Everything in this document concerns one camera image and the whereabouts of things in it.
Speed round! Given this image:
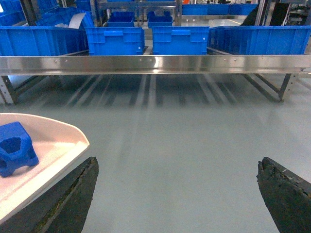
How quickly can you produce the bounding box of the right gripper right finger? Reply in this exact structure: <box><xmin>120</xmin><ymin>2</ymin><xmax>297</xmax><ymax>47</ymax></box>
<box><xmin>257</xmin><ymin>157</ymin><xmax>311</xmax><ymax>233</ymax></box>

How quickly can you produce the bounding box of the blue bin centre right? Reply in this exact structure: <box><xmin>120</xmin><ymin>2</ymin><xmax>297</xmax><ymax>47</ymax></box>
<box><xmin>152</xmin><ymin>26</ymin><xmax>209</xmax><ymax>55</ymax></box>

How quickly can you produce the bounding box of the blue plastic block part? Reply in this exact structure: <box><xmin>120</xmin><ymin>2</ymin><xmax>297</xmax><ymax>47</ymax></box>
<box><xmin>0</xmin><ymin>121</ymin><xmax>39</xmax><ymax>177</ymax></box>

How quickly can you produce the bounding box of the blue bin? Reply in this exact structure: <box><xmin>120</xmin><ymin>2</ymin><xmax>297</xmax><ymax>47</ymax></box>
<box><xmin>86</xmin><ymin>27</ymin><xmax>145</xmax><ymax>56</ymax></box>
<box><xmin>207</xmin><ymin>26</ymin><xmax>311</xmax><ymax>55</ymax></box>
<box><xmin>152</xmin><ymin>26</ymin><xmax>209</xmax><ymax>55</ymax></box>
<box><xmin>0</xmin><ymin>26</ymin><xmax>88</xmax><ymax>56</ymax></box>

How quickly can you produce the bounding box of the beige plastic dustpan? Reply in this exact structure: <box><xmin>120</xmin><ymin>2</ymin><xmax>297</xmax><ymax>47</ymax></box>
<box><xmin>0</xmin><ymin>113</ymin><xmax>90</xmax><ymax>223</ymax></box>

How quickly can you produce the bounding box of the blue bin centre front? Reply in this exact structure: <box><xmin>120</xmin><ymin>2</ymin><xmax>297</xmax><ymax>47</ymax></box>
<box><xmin>86</xmin><ymin>27</ymin><xmax>145</xmax><ymax>56</ymax></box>

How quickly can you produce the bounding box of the steel roller shelf rack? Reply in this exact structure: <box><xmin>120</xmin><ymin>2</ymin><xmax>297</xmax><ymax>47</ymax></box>
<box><xmin>0</xmin><ymin>50</ymin><xmax>311</xmax><ymax>104</ymax></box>

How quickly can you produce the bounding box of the blue bin left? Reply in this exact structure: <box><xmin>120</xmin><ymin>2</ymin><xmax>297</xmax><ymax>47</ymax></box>
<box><xmin>0</xmin><ymin>26</ymin><xmax>88</xmax><ymax>56</ymax></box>

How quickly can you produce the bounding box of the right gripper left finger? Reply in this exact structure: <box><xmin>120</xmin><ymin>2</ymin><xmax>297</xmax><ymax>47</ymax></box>
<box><xmin>31</xmin><ymin>156</ymin><xmax>99</xmax><ymax>233</ymax></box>

